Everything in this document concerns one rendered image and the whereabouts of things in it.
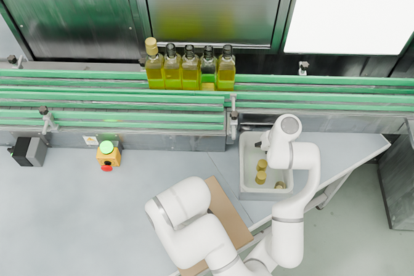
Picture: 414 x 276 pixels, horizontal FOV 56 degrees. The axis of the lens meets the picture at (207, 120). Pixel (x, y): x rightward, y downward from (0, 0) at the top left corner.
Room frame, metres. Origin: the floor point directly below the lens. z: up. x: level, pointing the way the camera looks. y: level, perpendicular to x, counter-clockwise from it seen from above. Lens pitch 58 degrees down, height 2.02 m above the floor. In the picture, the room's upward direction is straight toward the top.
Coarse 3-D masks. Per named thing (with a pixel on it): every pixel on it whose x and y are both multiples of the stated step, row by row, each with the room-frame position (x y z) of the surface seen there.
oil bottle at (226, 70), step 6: (222, 54) 0.82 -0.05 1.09; (222, 60) 0.79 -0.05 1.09; (234, 60) 0.80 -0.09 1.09; (222, 66) 0.78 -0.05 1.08; (228, 66) 0.78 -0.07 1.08; (234, 66) 0.78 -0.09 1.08; (222, 72) 0.77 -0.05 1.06; (228, 72) 0.77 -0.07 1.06; (234, 72) 0.77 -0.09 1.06; (222, 78) 0.77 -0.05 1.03; (228, 78) 0.77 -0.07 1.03; (234, 78) 0.77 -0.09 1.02; (222, 84) 0.77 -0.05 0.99; (228, 84) 0.77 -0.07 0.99; (222, 90) 0.77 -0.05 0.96; (228, 90) 0.77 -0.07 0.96
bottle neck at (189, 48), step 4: (188, 44) 0.81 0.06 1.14; (192, 44) 0.81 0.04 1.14; (188, 48) 0.81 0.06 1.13; (192, 48) 0.80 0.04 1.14; (188, 52) 0.79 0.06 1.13; (192, 52) 0.79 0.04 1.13; (188, 56) 0.79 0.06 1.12; (192, 56) 0.79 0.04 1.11; (188, 60) 0.79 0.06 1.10; (192, 60) 0.79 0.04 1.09
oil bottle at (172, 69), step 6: (168, 60) 0.79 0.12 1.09; (174, 60) 0.79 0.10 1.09; (180, 60) 0.80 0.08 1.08; (168, 66) 0.78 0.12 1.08; (174, 66) 0.78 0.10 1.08; (180, 66) 0.78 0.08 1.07; (168, 72) 0.78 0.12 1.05; (174, 72) 0.78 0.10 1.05; (180, 72) 0.78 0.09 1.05; (168, 78) 0.78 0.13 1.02; (174, 78) 0.78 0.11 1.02; (180, 78) 0.78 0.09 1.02; (168, 84) 0.78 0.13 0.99; (174, 84) 0.78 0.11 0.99; (180, 84) 0.78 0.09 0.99
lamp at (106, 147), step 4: (100, 144) 0.62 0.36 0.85; (104, 144) 0.62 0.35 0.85; (108, 144) 0.62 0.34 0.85; (112, 144) 0.63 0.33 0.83; (100, 148) 0.61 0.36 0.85; (104, 148) 0.61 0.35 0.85; (108, 148) 0.61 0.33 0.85; (112, 148) 0.62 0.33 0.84; (104, 152) 0.60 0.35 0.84; (108, 152) 0.60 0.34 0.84
